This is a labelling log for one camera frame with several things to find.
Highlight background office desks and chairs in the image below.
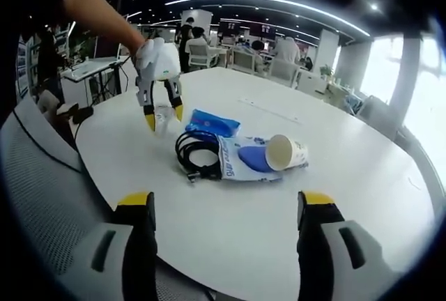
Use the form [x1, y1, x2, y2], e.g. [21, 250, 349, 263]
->
[180, 32, 349, 107]

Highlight white paper cup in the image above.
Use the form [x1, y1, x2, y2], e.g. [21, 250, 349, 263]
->
[264, 134, 310, 172]

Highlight black object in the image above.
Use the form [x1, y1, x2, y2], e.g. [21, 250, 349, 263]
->
[57, 102, 95, 125]

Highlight white table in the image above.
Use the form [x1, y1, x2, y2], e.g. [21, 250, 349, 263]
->
[75, 67, 436, 300]

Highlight long curved ceiling light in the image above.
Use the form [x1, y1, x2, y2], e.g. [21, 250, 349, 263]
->
[163, 0, 371, 37]

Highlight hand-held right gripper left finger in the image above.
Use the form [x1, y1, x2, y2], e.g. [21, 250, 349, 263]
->
[57, 191, 157, 301]

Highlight white side desk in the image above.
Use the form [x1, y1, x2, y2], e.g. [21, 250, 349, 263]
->
[61, 56, 130, 105]

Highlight clear plastic bottle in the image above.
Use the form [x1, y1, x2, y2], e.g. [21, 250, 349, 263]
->
[153, 104, 175, 138]

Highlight small bright window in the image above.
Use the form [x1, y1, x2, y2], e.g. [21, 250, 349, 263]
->
[360, 34, 401, 107]

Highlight blue tissue packet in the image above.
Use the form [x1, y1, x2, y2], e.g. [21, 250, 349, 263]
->
[185, 108, 243, 138]

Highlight large bright window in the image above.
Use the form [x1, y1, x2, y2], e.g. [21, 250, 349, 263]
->
[414, 36, 446, 148]

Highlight black cable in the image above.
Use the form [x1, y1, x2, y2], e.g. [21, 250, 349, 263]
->
[175, 130, 224, 184]

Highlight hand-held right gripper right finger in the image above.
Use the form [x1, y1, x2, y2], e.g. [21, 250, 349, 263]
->
[296, 191, 405, 301]

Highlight grey mesh office chair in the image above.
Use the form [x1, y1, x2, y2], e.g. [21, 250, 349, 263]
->
[0, 97, 213, 301]

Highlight narrow white pillar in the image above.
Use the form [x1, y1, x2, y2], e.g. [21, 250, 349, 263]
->
[316, 29, 341, 72]

